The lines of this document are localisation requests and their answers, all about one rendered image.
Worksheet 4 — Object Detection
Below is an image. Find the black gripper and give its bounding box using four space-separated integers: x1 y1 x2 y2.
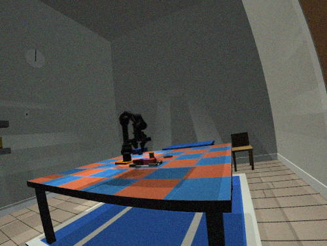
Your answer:
127 130 151 152

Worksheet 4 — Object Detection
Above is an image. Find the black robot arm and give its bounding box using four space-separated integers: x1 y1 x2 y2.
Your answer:
119 111 147 162

